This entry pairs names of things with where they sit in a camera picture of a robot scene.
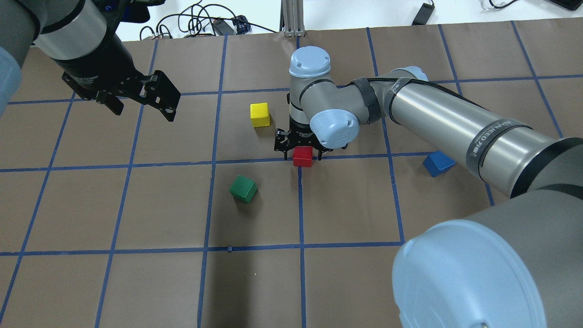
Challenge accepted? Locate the brown paper table mat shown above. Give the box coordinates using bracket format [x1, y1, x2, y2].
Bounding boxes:
[0, 18, 583, 328]

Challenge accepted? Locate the yellow wooden block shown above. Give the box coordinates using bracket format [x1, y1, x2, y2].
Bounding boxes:
[250, 102, 271, 128]

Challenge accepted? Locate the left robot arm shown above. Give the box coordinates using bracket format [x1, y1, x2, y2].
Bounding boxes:
[0, 0, 181, 121]

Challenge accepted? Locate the aluminium frame post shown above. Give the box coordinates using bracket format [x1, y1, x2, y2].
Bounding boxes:
[280, 0, 306, 37]

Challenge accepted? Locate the blue wooden block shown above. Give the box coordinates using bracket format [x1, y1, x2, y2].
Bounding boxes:
[423, 151, 457, 177]

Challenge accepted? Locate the black power adapter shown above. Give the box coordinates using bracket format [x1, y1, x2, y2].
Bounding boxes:
[211, 19, 235, 36]

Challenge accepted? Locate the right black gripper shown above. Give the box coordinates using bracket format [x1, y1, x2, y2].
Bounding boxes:
[274, 122, 333, 161]

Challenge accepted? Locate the green wooden block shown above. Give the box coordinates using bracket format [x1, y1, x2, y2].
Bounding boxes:
[229, 175, 258, 204]

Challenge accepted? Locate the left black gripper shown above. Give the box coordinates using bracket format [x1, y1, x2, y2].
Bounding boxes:
[61, 28, 181, 122]

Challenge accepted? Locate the black cable bundle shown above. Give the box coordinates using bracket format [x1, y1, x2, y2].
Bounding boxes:
[139, 2, 278, 41]

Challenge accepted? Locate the red wooden block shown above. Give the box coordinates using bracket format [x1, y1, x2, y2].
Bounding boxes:
[293, 146, 314, 167]

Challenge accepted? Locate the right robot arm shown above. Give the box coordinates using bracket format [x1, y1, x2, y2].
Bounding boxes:
[274, 46, 583, 328]

